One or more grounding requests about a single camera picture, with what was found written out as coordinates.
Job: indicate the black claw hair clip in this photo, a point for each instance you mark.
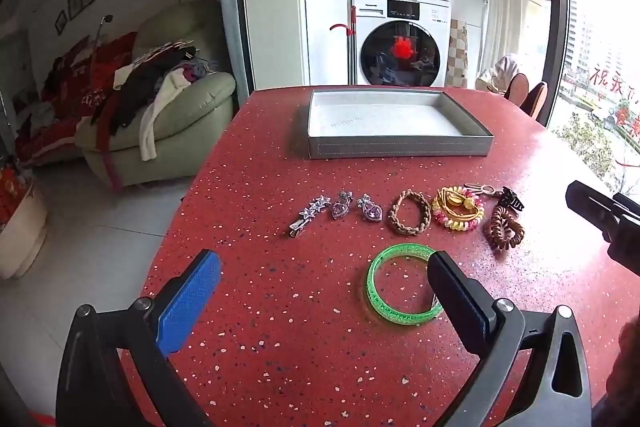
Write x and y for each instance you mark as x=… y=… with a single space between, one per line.
x=510 y=199

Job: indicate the green translucent bangle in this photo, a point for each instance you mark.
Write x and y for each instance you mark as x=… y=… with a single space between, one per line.
x=372 y=292

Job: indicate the pale green sofa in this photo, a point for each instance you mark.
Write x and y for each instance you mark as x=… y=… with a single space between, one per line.
x=200 y=107

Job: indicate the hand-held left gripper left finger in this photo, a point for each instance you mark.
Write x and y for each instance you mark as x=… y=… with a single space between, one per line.
x=192 y=302

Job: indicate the red blanket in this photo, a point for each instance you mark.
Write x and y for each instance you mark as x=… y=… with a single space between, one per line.
x=75 y=92

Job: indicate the silver star hair clip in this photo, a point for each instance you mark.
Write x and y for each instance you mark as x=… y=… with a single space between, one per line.
x=310 y=213

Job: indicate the beige cloth bag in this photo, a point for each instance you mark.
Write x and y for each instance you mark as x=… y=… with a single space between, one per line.
x=500 y=74

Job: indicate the red hooked pole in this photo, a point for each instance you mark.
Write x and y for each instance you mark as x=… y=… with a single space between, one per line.
x=352 y=47

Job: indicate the small picture frame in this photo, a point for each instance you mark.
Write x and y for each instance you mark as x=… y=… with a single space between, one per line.
x=60 y=22

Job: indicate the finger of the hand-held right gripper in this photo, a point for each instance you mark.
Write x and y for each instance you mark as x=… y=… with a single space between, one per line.
x=587 y=204
x=629 y=203

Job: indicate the red paper window decoration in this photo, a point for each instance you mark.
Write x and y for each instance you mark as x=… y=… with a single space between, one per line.
x=617 y=79

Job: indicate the white washing machine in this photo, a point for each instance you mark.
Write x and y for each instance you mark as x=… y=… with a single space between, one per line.
x=400 y=57

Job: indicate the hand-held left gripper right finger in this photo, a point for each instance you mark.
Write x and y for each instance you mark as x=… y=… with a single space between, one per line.
x=456 y=292

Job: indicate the pile of clothes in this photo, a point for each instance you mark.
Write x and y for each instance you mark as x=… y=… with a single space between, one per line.
x=140 y=82

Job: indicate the checkered towel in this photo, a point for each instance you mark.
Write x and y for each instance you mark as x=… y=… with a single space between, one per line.
x=457 y=52

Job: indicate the grey jewelry tray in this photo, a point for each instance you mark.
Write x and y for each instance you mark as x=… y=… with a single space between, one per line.
x=380 y=117

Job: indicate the purple gem hair clip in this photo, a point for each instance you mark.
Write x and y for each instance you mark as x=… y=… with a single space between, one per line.
x=342 y=207
x=371 y=209

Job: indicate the white basket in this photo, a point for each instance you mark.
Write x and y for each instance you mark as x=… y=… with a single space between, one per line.
x=20 y=232

